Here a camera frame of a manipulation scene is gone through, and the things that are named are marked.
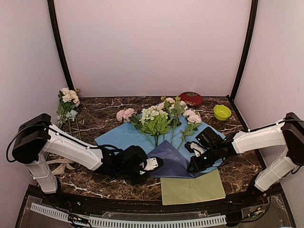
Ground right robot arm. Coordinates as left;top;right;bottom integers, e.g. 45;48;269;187
185;113;304;206

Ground remaining white rose stems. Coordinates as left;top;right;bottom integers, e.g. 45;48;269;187
57;87;80;134

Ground black frame post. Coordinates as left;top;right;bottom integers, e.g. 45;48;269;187
229;0;259;102
47;0;75;90

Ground yellow-green wrapping paper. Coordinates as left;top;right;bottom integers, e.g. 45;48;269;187
161;169;226;206

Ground left black frame post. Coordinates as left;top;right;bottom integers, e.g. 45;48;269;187
47;0;75;90

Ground cream ribbon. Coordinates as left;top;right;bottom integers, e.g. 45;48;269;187
46;159;80;175

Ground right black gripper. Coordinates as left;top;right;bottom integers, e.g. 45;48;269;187
188;146;220;173

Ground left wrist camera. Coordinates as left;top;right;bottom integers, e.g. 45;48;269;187
118;145;148;166

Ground right black frame post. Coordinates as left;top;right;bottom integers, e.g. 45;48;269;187
229;0;259;102

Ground lime green bowl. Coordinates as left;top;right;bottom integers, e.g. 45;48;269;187
213;105;232;121

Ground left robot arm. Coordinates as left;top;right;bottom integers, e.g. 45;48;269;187
6;114;164;207

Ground pink rose stem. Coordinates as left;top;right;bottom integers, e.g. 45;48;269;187
177;109;202;150
115;107;157;148

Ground light blue wrapping paper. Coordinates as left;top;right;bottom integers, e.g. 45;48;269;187
95;116;223;178

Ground cream rose stem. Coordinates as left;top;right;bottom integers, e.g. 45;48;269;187
157;96;188;143

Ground white slotted cable duct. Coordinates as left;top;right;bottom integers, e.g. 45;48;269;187
30;202;227;228

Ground red decorated round plate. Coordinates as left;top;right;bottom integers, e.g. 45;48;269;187
180;92;203;106

